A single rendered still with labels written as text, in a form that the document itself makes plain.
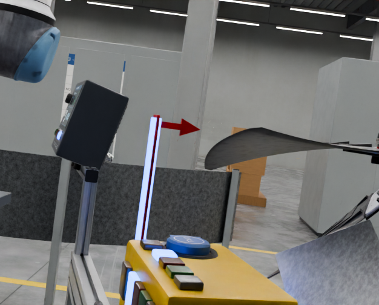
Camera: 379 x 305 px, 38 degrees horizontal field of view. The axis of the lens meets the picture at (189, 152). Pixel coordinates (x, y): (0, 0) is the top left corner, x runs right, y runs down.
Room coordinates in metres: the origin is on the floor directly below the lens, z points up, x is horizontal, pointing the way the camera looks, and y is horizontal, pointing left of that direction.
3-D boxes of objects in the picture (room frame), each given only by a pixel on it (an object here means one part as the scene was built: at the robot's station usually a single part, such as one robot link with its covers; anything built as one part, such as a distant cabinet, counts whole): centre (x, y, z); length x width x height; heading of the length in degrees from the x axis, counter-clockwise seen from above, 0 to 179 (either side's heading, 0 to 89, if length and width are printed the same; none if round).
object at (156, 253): (0.45, 0.01, 1.08); 0.02 x 0.02 x 0.01; 17
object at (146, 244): (0.48, 0.02, 1.08); 0.02 x 0.02 x 0.01; 17
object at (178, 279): (0.38, -0.01, 1.08); 0.02 x 0.02 x 0.01; 17
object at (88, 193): (1.24, 0.21, 0.96); 0.03 x 0.03 x 0.20; 17
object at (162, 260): (0.43, 0.00, 1.08); 0.02 x 0.02 x 0.01; 17
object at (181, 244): (0.49, -0.01, 1.08); 0.04 x 0.04 x 0.02
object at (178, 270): (0.41, 0.00, 1.08); 0.02 x 0.02 x 0.01; 17
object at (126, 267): (0.48, 0.04, 1.04); 0.02 x 0.01 x 0.03; 17
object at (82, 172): (1.34, 0.24, 1.04); 0.24 x 0.03 x 0.03; 17
